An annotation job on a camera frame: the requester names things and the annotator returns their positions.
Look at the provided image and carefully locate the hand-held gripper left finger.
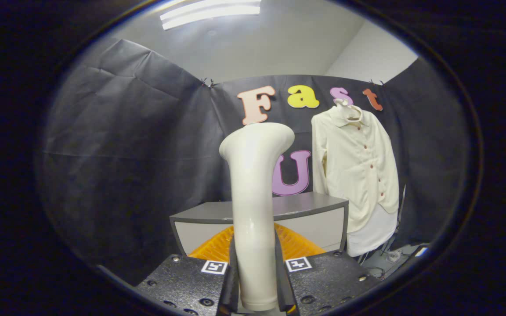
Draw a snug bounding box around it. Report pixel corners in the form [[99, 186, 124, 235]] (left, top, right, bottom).
[[135, 224, 239, 316]]

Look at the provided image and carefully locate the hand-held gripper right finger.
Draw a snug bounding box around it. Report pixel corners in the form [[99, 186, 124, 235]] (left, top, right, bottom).
[[273, 223, 381, 316]]

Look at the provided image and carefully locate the white garment steamer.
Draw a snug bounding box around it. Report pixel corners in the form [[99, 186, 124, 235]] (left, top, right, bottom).
[[219, 122, 295, 312]]

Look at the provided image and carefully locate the cream button-up shirt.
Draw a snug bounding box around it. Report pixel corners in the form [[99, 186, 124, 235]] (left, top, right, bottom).
[[311, 104, 400, 233]]

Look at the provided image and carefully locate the white clothes hanger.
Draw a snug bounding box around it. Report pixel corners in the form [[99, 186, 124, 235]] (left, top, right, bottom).
[[333, 98, 362, 121]]

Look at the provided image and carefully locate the white hanging cloth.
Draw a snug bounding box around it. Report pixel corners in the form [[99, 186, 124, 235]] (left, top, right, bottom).
[[347, 203, 398, 257]]

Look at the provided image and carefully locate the grey cabinet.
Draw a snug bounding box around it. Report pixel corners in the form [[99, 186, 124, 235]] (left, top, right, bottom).
[[170, 191, 349, 257]]

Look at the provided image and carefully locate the black backdrop cloth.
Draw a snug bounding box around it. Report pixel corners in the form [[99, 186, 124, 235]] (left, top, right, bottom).
[[38, 37, 469, 286]]

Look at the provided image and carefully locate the ceiling light panel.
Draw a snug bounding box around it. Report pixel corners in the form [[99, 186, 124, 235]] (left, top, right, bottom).
[[160, 0, 262, 31]]

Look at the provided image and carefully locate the black cable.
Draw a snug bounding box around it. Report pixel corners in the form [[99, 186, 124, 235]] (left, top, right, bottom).
[[361, 246, 401, 280]]

